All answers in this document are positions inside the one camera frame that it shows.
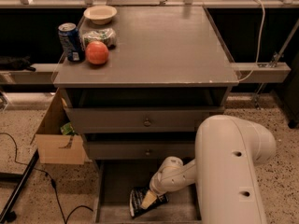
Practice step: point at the cardboard box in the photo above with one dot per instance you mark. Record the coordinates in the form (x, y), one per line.
(53, 145)

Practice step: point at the blue soda can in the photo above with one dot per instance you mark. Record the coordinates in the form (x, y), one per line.
(71, 42)

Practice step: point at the red apple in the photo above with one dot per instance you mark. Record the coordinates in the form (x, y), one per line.
(97, 53)

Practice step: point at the grey middle drawer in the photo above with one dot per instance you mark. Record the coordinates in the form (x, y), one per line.
(138, 150)

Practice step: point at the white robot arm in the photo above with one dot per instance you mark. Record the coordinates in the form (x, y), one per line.
(226, 151)

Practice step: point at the white bowl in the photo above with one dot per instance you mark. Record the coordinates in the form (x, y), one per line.
(100, 15)

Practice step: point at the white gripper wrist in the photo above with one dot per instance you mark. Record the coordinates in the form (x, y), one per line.
(158, 185)

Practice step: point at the grey top drawer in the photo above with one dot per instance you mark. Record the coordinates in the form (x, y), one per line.
(139, 119)

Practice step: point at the black object on ledge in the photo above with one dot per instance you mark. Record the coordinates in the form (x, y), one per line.
(15, 63)

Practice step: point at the grey open bottom drawer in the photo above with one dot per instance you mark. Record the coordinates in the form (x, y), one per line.
(116, 180)

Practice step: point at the grey drawer cabinet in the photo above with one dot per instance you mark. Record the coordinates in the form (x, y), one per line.
(164, 57)

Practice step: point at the black metal floor bar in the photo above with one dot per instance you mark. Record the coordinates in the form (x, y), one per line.
(20, 181)

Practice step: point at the green packet in box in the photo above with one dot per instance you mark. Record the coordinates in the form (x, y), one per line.
(68, 129)

